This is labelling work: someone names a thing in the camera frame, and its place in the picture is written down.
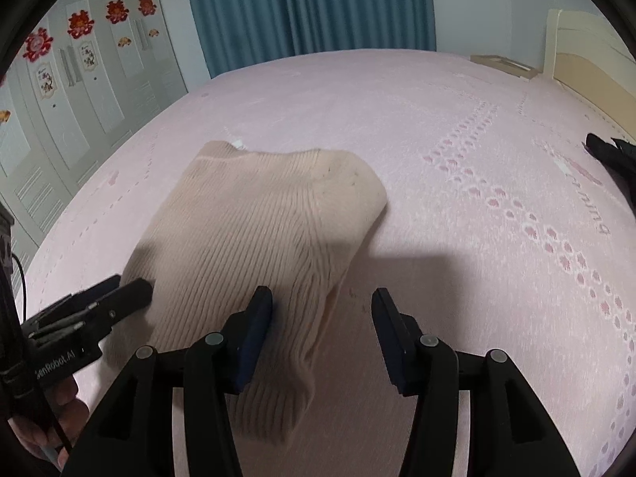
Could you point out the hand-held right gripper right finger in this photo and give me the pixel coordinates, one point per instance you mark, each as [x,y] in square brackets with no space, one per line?
[390,338]

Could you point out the flower painting sticker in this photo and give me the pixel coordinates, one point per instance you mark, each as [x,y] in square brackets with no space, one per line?
[45,82]
[89,57]

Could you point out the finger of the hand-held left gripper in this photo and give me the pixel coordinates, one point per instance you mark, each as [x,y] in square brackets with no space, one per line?
[131,300]
[94,294]

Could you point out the person's left hand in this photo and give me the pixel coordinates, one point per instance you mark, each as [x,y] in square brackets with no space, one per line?
[69,407]

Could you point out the teal curtain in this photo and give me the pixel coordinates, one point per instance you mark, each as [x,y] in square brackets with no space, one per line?
[308,5]

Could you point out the white wardrobe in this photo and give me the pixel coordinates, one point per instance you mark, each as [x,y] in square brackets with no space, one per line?
[134,84]

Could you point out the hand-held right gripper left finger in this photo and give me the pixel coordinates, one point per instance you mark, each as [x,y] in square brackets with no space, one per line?
[254,338]

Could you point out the cream wooden headboard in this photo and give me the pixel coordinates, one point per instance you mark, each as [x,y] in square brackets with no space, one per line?
[581,59]

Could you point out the red paper decoration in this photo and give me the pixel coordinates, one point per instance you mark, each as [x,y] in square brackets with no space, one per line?
[79,24]
[115,10]
[37,44]
[146,4]

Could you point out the beige knit sweater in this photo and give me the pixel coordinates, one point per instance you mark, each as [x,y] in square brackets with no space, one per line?
[248,218]

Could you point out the black puffer jacket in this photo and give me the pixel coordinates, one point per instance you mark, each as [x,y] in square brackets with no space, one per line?
[618,156]

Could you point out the pink bed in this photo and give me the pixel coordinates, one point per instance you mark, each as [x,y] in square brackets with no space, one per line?
[447,134]

